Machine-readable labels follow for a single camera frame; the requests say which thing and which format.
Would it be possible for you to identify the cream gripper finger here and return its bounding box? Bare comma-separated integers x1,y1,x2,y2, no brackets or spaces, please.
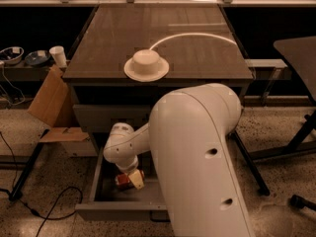
128,169,144,190

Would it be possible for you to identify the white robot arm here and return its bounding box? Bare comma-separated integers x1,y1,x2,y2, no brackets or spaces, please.
103,83,255,237

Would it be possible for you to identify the open grey middle drawer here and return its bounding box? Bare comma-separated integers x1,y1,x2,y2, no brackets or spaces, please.
76,150,170,223

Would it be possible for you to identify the closed grey top drawer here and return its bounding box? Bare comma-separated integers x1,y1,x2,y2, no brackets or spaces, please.
73,105,151,132

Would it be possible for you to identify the grey drawer cabinet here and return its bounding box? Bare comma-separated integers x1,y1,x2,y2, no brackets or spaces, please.
63,3,253,148

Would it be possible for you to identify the brown cardboard box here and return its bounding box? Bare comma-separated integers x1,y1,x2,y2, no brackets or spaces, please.
28,65,97,157

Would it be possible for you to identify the white upside-down bowl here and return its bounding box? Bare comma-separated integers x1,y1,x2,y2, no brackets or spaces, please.
123,49,169,82

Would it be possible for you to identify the black table leg left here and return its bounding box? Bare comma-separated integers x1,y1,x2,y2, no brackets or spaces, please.
9,141,43,201

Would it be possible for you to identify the black table leg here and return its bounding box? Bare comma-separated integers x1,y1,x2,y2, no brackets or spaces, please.
9,141,43,201
231,131,270,197

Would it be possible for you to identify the black table leg right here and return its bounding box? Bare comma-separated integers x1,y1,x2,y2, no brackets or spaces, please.
231,131,270,197

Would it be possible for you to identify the white paper cup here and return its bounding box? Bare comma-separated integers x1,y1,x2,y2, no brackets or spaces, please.
49,45,67,68

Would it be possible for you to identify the blue patterned bowl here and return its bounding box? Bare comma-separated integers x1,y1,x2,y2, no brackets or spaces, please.
25,50,50,67

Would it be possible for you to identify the black caster wheel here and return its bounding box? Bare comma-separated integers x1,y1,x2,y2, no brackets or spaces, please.
290,195,316,211

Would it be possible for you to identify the white blue bowl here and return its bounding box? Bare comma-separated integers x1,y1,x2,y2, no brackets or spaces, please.
0,46,24,65

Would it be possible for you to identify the dark side table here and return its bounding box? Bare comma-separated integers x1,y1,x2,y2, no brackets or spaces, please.
274,37,316,102

